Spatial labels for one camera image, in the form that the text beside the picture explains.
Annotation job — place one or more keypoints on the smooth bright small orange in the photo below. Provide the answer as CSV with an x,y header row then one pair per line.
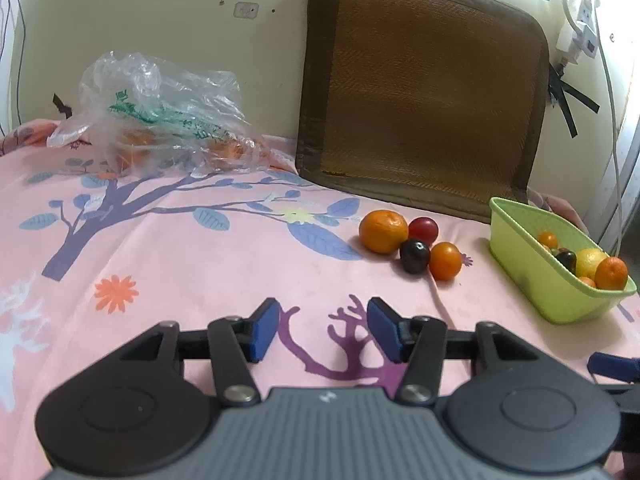
x,y
445,261

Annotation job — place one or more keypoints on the white power adapter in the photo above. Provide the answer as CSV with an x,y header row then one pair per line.
x,y
580,25

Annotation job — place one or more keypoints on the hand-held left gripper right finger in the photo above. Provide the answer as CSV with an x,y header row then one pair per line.
x,y
382,327

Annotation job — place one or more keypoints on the white window frame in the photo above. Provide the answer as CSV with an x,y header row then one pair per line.
x,y
625,185

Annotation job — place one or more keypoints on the black tape strips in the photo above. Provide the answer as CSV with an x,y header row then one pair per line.
x,y
567,97

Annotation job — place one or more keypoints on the green plastic basket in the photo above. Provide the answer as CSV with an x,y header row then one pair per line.
x,y
530,270

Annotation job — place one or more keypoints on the medium dimpled orange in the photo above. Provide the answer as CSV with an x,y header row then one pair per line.
x,y
611,273

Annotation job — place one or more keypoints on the small black tape piece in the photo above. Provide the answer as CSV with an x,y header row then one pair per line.
x,y
62,105

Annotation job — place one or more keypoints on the large yellow grapefruit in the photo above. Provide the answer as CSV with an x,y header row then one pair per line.
x,y
590,262

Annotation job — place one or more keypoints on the large dimpled orange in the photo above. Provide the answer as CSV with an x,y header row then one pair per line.
x,y
384,231

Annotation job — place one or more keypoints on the red plum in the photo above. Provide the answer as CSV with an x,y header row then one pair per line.
x,y
424,229

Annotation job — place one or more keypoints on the pink printed bed sheet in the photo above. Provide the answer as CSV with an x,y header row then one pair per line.
x,y
250,260

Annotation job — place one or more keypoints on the clear plastic bag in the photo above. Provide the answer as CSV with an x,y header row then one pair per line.
x,y
160,115

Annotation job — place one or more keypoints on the brown woven seat mat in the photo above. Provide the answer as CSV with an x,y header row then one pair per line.
x,y
420,85

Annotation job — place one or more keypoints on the dark purple plum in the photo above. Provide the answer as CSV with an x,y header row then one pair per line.
x,y
566,261
415,256

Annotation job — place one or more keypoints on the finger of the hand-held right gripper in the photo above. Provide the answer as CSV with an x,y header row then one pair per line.
x,y
612,366

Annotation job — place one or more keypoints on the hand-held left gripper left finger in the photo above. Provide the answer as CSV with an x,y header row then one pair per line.
x,y
264,330

